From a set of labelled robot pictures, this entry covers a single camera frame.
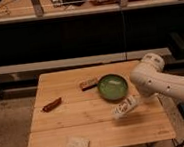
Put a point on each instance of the long shelving unit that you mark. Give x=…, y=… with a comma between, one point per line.
x=35, y=35

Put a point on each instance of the clear plastic bottle white label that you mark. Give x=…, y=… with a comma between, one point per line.
x=124, y=107

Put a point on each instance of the brown wooden brush block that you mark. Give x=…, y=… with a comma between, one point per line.
x=90, y=83

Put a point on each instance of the green round plate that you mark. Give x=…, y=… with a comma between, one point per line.
x=112, y=87

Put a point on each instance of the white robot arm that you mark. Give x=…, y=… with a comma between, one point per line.
x=148, y=77

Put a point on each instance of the white square sponge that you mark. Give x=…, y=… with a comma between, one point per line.
x=77, y=142

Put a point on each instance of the brown sausage-shaped object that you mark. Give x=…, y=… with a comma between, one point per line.
x=52, y=105

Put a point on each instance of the wooden table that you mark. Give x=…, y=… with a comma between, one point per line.
x=85, y=114

